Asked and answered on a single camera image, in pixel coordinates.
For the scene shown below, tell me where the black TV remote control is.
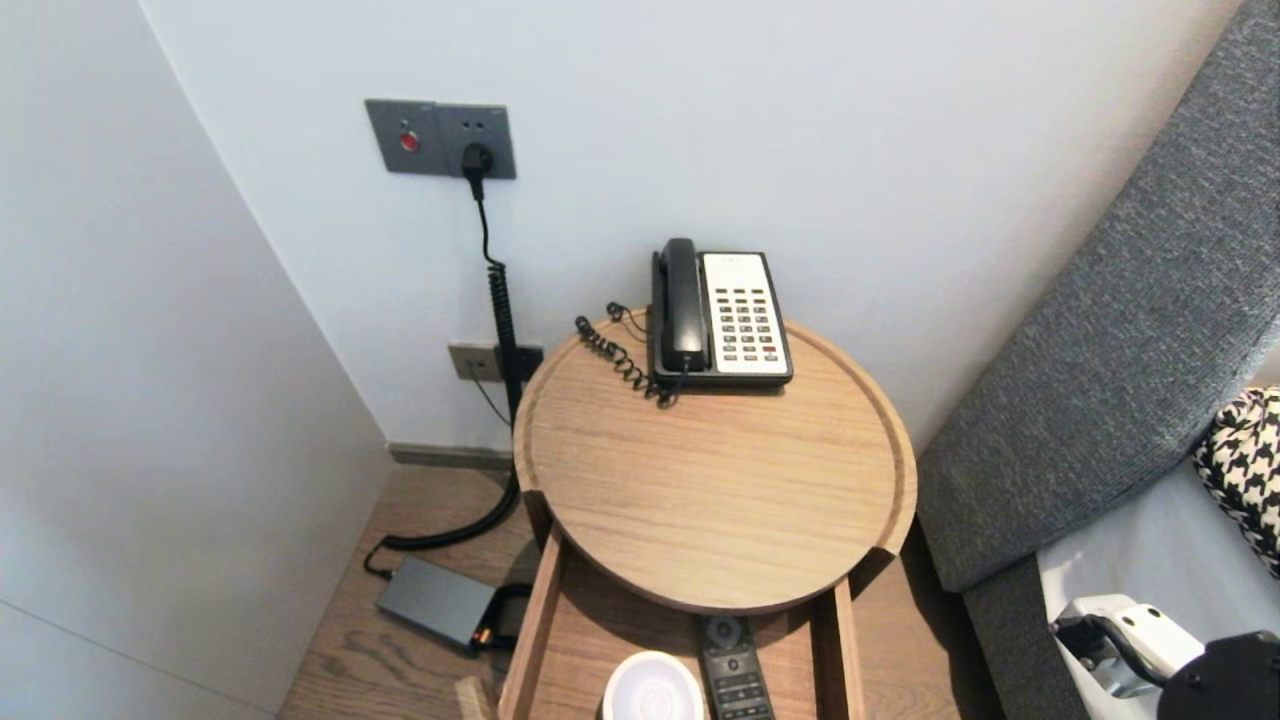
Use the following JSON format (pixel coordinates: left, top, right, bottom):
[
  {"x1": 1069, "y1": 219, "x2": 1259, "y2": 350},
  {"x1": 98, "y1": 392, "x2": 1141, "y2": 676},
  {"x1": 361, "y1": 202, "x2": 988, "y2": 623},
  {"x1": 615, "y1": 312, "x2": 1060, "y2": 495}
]
[{"x1": 697, "y1": 615, "x2": 776, "y2": 720}]

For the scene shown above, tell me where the white round smart speaker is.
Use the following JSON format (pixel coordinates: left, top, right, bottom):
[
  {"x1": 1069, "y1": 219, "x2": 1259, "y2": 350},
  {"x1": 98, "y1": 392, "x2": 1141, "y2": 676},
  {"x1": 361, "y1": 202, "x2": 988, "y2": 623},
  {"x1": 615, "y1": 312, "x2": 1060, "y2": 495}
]
[{"x1": 600, "y1": 650, "x2": 707, "y2": 720}]

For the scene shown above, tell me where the black telephone handset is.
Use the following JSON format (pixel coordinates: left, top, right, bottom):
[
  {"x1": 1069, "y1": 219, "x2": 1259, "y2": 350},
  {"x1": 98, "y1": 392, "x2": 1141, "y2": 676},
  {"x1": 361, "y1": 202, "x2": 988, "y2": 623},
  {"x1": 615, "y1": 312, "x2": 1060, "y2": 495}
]
[{"x1": 658, "y1": 238, "x2": 709, "y2": 373}]

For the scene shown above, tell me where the black and cream telephone base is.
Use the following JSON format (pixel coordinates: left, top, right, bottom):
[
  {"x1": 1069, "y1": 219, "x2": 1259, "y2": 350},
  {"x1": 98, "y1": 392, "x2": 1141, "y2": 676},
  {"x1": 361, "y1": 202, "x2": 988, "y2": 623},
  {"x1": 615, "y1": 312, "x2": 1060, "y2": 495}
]
[{"x1": 651, "y1": 250, "x2": 796, "y2": 389}]

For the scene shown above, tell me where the round wooden nightstand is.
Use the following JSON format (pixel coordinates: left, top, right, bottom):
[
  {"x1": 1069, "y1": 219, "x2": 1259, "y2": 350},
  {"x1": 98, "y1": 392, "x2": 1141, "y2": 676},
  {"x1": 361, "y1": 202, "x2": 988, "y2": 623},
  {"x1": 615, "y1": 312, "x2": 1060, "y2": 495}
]
[{"x1": 512, "y1": 310, "x2": 919, "y2": 616}]

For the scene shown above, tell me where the thin black phone line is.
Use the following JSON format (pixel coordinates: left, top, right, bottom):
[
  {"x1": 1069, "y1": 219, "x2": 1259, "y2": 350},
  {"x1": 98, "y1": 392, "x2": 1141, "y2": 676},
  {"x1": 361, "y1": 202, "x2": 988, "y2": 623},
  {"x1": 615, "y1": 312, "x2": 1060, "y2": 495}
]
[{"x1": 470, "y1": 375, "x2": 513, "y2": 429}]

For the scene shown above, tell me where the grey wooden baseboard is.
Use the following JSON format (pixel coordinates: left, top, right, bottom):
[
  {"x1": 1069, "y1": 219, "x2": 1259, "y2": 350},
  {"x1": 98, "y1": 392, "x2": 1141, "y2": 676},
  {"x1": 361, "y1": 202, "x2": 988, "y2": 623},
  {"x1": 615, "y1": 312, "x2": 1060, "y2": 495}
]
[{"x1": 388, "y1": 443, "x2": 516, "y2": 473}]

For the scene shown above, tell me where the black power plug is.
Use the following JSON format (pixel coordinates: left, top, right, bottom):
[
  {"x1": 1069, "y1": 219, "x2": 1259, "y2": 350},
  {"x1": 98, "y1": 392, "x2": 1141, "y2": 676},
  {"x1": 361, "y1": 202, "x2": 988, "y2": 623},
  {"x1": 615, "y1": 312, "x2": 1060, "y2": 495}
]
[{"x1": 461, "y1": 143, "x2": 495, "y2": 202}]

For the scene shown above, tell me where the grey power adapter box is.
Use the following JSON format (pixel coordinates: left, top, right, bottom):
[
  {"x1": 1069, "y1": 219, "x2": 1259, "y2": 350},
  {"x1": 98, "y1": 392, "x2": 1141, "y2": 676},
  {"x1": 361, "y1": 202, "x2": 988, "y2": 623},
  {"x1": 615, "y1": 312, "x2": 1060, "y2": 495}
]
[{"x1": 376, "y1": 557, "x2": 500, "y2": 651}]

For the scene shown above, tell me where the grey upholstered headboard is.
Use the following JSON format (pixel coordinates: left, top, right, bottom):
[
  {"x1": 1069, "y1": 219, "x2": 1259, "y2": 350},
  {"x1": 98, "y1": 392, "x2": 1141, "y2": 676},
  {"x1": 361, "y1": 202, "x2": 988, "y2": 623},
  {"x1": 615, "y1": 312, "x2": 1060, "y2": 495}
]
[{"x1": 918, "y1": 0, "x2": 1280, "y2": 593}]

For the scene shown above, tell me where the grey upholstered bed base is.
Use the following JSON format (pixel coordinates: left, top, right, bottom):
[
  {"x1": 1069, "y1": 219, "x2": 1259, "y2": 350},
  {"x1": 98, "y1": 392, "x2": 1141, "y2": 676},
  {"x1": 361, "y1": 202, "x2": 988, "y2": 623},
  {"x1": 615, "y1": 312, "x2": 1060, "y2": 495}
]
[{"x1": 962, "y1": 555, "x2": 1091, "y2": 720}]

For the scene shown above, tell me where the white bed sheet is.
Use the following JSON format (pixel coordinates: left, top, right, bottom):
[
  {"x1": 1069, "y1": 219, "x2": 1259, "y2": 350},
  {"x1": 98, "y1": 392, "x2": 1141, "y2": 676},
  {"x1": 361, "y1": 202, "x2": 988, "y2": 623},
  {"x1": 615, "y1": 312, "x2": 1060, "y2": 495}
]
[{"x1": 1035, "y1": 460, "x2": 1280, "y2": 720}]

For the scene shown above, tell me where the black white houndstooth pillow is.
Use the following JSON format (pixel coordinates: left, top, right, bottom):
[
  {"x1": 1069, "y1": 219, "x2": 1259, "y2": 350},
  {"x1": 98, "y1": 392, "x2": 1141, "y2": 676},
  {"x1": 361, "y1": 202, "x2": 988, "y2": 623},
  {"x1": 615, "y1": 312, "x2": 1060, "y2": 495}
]
[{"x1": 1190, "y1": 388, "x2": 1280, "y2": 579}]

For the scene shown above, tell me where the black coiled telephone cord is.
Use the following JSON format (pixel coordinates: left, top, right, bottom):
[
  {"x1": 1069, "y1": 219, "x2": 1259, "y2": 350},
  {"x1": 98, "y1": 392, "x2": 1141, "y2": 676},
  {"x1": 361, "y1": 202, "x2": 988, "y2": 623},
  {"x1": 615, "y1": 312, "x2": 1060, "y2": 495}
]
[{"x1": 574, "y1": 303, "x2": 681, "y2": 408}]

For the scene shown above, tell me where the black coiled power cable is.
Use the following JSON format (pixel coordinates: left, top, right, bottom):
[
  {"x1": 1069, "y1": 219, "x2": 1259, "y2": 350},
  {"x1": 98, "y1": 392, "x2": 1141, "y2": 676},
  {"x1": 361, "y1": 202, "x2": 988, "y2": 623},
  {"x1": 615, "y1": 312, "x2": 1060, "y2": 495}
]
[{"x1": 363, "y1": 198, "x2": 523, "y2": 579}]

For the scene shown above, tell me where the beige wall data socket plate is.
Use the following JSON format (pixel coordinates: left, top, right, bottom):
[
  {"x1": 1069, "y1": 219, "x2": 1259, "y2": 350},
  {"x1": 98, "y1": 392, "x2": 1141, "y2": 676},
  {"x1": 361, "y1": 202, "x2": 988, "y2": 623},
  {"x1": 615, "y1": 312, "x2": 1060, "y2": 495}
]
[{"x1": 447, "y1": 343, "x2": 546, "y2": 386}]

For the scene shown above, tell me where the black coiled adapter output cable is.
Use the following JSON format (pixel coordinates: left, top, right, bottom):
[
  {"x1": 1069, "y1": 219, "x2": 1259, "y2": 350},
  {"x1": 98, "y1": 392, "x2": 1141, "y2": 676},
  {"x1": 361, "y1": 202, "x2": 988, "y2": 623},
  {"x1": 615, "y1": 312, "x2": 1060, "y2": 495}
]
[{"x1": 480, "y1": 585, "x2": 546, "y2": 658}]

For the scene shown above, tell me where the grey wall socket panel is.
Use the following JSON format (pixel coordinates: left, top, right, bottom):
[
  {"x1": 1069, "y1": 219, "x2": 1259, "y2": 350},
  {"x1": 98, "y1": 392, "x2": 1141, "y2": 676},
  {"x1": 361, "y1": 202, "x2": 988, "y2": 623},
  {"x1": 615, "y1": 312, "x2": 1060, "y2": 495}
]
[{"x1": 365, "y1": 98, "x2": 518, "y2": 181}]

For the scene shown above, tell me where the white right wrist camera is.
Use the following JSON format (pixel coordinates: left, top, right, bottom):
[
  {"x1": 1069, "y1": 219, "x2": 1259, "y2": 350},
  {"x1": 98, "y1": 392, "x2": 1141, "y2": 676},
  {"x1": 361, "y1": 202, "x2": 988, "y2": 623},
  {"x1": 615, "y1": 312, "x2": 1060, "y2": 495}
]
[{"x1": 1050, "y1": 595, "x2": 1206, "y2": 701}]

